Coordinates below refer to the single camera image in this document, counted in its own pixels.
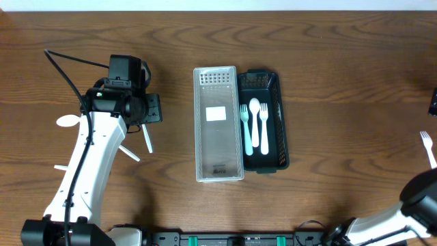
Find white utensil handle upright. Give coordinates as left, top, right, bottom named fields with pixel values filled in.
left=141, top=124, right=153, bottom=153

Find white spoon under left arm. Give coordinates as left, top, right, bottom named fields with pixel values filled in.
left=56, top=114, right=81, bottom=128

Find white utensil tip left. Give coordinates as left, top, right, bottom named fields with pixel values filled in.
left=54, top=165, right=68, bottom=171

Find white plastic spoon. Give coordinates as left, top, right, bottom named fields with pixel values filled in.
left=249, top=98, right=260, bottom=148

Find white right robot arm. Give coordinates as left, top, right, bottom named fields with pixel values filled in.
left=322, top=131, right=436, bottom=245

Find black plastic basket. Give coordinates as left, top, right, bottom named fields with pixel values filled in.
left=237, top=69, right=290, bottom=174

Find clear plastic basket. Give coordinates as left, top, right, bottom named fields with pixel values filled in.
left=193, top=66, right=244, bottom=182

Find pale green plastic fork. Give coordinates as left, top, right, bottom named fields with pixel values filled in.
left=240, top=104, right=253, bottom=156

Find white plastic fork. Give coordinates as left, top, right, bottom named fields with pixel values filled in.
left=259, top=103, right=269, bottom=155

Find white utensil handle slanted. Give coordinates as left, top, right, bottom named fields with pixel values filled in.
left=119, top=145, right=141, bottom=162

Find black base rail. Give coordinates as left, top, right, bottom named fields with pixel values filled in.
left=140, top=230, right=330, bottom=246

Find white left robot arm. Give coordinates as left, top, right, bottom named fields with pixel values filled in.
left=20, top=87, right=162, bottom=245

